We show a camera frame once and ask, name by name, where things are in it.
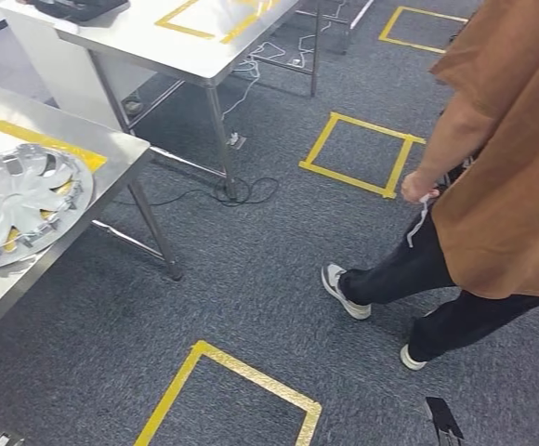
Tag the steel workbench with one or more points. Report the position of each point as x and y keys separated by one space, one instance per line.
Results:
x=111 y=160

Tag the floor socket with plug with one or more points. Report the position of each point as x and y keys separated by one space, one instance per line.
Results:
x=235 y=141

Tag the yellow table tape square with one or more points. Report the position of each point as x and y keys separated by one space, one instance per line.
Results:
x=244 y=23

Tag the grey round floor object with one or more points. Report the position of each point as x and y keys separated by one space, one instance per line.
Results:
x=133 y=106

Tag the steel table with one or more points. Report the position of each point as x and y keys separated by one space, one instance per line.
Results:
x=134 y=43

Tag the person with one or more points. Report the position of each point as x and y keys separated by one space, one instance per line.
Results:
x=506 y=184

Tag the black flat case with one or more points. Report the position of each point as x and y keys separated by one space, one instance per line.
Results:
x=79 y=9

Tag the silver wheel hubcap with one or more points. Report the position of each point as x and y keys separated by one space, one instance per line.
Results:
x=18 y=203

